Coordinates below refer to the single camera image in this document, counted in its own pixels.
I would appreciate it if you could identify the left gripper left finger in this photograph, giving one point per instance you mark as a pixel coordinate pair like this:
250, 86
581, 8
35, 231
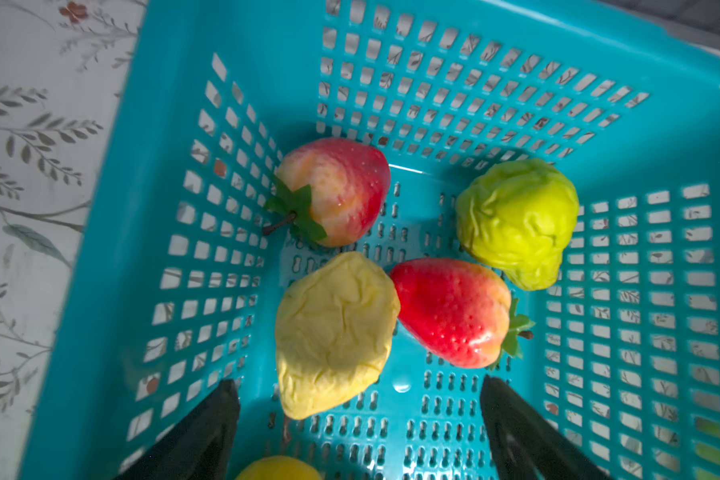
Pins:
199, 446

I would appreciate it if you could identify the yellow toy lemon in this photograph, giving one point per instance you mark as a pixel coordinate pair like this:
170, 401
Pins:
279, 468

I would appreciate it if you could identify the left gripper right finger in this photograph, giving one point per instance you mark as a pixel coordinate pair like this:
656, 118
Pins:
523, 444

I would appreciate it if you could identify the pale red toy strawberry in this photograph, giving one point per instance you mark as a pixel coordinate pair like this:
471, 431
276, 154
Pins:
330, 191

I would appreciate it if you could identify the teal plastic basket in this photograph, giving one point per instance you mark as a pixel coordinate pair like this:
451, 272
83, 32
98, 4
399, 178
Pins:
176, 288

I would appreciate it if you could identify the pale yellow toy pear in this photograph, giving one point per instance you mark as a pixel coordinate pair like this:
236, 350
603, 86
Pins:
333, 334

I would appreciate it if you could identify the green toy pear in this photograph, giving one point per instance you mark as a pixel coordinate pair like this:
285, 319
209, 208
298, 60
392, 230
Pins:
519, 217

